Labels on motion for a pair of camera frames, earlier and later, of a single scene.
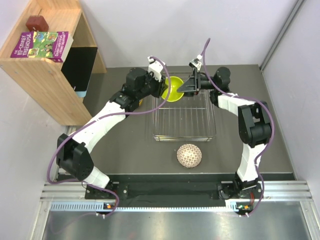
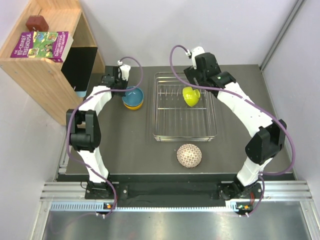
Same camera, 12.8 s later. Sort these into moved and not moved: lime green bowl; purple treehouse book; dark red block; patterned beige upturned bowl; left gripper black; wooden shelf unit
Moved: lime green bowl; left gripper black
Not moved: wooden shelf unit; purple treehouse book; patterned beige upturned bowl; dark red block
